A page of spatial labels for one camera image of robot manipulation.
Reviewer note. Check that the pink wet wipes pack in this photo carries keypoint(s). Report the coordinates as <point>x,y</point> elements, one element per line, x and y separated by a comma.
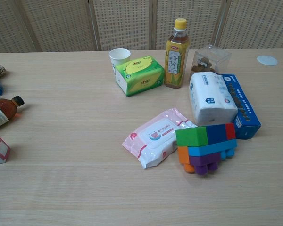
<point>153,141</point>

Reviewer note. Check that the green tissue pack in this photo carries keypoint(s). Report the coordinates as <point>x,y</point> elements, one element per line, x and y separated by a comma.
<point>141,80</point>

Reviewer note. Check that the blue cookie box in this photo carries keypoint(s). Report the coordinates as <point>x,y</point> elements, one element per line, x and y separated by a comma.
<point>246,113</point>

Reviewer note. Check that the brown tea bottle black cap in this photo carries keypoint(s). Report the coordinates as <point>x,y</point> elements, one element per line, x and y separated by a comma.
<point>4,110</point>

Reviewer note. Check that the woven folding screen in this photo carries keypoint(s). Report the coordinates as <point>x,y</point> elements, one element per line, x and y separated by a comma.
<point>61,23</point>

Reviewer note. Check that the white tissue pack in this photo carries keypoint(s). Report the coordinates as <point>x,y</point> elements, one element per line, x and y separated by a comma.
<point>210,99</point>

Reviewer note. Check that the clear box of brown snacks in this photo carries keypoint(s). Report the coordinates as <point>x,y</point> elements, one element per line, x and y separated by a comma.
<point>204,64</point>

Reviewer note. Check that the multicolour building block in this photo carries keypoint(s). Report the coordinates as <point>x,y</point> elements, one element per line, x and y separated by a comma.
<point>202,146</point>

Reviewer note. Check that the yellow-capped corn tea bottle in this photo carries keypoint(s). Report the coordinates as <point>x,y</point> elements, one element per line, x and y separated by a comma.
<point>175,63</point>

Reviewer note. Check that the white round lid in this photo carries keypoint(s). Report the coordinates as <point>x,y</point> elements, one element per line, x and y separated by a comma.
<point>267,60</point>

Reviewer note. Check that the white paper cup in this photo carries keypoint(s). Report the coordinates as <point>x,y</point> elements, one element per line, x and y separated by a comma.
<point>119,56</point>

